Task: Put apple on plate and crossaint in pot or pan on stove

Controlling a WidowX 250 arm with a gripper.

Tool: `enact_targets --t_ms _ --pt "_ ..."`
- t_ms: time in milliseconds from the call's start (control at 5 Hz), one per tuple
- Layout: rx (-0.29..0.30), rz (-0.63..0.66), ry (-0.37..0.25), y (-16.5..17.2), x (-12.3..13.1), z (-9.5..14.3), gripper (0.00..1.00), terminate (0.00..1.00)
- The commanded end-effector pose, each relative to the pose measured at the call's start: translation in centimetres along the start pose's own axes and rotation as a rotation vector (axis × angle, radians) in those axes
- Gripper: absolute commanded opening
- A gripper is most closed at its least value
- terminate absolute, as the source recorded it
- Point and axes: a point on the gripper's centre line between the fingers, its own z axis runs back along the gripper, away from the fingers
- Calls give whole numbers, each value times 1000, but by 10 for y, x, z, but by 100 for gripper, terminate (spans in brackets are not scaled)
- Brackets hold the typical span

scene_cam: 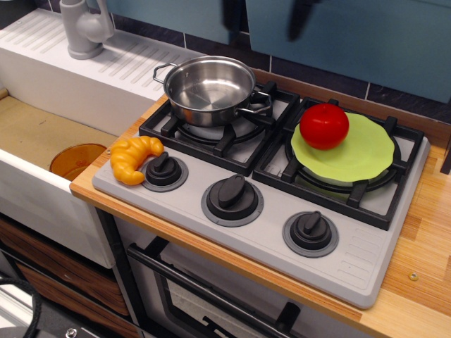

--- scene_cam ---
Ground wooden drawer fronts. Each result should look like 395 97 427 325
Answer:
1 214 139 337

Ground toy oven door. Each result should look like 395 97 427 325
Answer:
128 237 360 337

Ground black right burner grate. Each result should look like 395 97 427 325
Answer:
252 98 427 230

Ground yellow plastic croissant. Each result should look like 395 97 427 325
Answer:
110 136 164 185

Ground stainless steel pot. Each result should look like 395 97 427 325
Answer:
153 56 275 127

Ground black stove knob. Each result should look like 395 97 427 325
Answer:
141 151 189 193
201 175 264 227
283 211 339 258

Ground grey toy faucet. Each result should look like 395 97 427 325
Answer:
60 0 115 60

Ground grey toy stove top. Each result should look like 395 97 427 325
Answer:
92 135 431 308

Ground white toy sink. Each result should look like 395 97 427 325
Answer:
1 9 195 268

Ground black left stove knob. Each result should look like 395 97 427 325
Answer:
141 151 189 193

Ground black left burner grate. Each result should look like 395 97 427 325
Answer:
139 81 301 176

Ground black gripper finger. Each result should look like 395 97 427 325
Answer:
288 0 314 42
221 0 242 32

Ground light green plate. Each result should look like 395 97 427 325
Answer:
291 113 395 182

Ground black right stove knob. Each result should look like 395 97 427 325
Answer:
283 211 339 258

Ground red plastic apple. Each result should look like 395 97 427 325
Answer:
299 104 350 150

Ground black braided cable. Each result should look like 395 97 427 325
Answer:
0 277 43 338

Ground black oven door handle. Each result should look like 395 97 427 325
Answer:
127 244 300 337

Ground black burner grate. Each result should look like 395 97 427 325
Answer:
252 98 427 230
139 81 301 176

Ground orange sink drain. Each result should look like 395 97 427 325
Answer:
49 143 106 181

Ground black middle stove knob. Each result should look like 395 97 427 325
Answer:
201 175 264 227

